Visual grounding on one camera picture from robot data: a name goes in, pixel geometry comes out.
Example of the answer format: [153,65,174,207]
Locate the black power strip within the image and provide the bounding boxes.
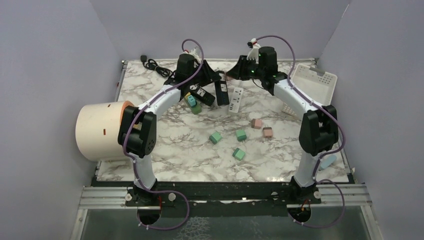
[189,84,216,107]
[214,70,230,106]

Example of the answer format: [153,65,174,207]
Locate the cream cylindrical drum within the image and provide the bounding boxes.
[75,101,134,162]

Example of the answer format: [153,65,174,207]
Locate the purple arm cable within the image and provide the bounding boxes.
[246,35,347,229]
[122,39,205,232]

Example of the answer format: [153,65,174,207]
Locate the aluminium front rail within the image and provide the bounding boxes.
[78,182,373,210]

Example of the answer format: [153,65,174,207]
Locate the pink USB charger plug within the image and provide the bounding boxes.
[262,127,274,138]

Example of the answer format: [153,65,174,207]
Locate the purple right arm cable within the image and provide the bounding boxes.
[246,35,347,229]

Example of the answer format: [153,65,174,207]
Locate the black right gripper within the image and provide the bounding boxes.
[226,55,264,82]

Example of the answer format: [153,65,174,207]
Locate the white power strip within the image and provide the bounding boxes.
[228,87,244,114]

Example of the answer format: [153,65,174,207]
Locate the teal blue charger plug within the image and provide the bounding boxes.
[186,95,197,108]

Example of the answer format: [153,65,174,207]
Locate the white plastic basket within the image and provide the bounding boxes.
[275,63,338,120]

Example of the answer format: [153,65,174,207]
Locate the black power cord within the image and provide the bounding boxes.
[140,54,174,79]

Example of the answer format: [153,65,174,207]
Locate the light blue charger plug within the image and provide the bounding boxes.
[319,154,337,171]

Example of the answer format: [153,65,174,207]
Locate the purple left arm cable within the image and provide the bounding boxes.
[122,39,205,232]

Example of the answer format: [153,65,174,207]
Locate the green power strip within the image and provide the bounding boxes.
[184,93,202,115]

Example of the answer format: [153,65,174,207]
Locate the green USB charger plug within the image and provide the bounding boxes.
[209,131,223,145]

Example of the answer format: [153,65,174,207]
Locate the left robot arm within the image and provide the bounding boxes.
[117,51,222,206]

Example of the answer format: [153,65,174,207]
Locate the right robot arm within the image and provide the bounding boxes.
[227,46,339,204]

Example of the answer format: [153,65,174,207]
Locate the light green charger plug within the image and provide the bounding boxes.
[232,147,246,161]

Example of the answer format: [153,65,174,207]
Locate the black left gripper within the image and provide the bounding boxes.
[186,59,219,87]

